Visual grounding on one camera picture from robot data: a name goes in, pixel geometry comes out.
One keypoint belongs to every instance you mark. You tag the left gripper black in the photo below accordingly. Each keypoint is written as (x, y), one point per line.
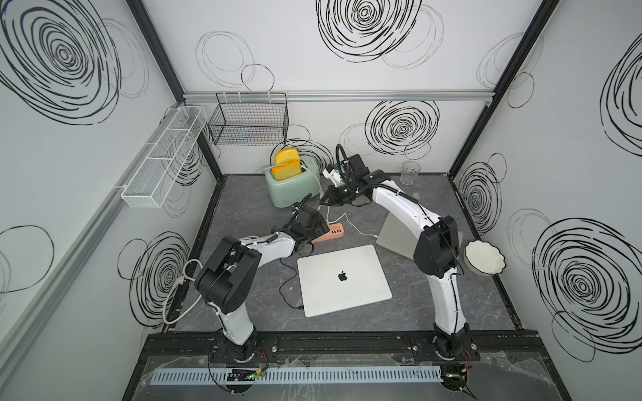
(318, 231)

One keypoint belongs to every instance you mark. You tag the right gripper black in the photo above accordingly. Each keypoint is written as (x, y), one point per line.
(332, 193)

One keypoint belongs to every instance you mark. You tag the orange power strip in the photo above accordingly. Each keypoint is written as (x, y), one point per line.
(336, 231)

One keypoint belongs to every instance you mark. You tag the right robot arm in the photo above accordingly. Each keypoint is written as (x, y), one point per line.
(436, 251)

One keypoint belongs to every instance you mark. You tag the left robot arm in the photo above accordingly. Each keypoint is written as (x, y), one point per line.
(226, 278)

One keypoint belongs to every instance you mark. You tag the grey laptop at right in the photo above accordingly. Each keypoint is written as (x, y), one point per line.
(396, 237)

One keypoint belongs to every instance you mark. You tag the silver laptop with apple logo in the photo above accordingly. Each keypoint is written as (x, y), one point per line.
(336, 281)

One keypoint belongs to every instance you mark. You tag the mint green toaster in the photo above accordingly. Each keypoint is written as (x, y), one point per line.
(284, 193)

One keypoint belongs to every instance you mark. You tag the yellow toast slice front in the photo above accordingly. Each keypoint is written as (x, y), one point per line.
(287, 171)

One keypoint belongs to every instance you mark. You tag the yellow toast slice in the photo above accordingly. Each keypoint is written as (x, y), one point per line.
(287, 171)
(287, 156)

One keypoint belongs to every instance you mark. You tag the clear drinking glass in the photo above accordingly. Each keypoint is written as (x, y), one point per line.
(410, 170)

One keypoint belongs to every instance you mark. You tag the yellow toast slice back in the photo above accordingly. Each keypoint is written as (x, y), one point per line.
(287, 156)

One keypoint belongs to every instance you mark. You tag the white scalloped bowl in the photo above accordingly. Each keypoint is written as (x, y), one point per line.
(483, 258)

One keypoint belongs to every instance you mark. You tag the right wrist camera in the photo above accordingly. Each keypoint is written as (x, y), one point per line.
(334, 176)

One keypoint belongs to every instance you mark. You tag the black wire basket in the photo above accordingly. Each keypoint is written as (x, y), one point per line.
(249, 119)

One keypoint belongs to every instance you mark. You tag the white wire shelf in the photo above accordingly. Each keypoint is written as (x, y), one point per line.
(174, 142)

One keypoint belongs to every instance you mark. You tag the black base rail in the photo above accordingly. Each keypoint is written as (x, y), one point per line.
(418, 346)

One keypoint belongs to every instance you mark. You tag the grey slotted cable duct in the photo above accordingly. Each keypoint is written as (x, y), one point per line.
(314, 375)

